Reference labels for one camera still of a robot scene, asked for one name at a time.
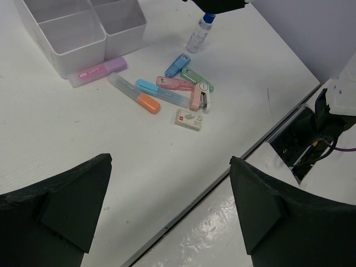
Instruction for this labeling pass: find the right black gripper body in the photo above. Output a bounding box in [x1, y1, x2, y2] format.
[191, 0, 249, 13]

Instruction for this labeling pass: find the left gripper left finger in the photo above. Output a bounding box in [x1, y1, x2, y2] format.
[1, 154, 112, 266]

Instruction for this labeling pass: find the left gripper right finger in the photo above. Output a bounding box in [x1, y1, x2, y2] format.
[230, 157, 355, 266]

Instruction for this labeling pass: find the small blue-capped bottle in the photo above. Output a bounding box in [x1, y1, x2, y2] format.
[186, 13, 216, 53]

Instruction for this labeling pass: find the light blue highlighter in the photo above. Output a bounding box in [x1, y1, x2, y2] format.
[135, 79, 190, 108]

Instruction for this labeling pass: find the pink highlighter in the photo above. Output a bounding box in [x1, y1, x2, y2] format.
[67, 57, 127, 88]

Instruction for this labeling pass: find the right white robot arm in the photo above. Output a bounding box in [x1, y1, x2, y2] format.
[251, 1, 355, 145]

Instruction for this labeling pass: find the blue correction tape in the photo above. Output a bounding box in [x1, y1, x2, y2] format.
[164, 53, 191, 78]

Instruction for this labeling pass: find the green correction tape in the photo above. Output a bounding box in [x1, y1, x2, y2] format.
[180, 67, 214, 93]

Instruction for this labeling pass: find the pink correction tape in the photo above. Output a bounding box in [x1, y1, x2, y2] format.
[156, 76, 194, 91]

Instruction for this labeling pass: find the right white divided container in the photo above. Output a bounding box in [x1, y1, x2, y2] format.
[90, 0, 147, 60]

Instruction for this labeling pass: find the white divided container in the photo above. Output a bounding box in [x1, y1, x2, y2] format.
[90, 0, 147, 60]
[14, 0, 106, 79]

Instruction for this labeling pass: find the white eraser box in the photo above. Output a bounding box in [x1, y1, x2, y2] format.
[175, 109, 202, 132]

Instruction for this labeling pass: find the left white divided container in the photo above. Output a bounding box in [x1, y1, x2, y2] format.
[14, 0, 106, 79]

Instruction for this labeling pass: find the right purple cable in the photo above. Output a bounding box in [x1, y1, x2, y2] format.
[332, 140, 356, 153]

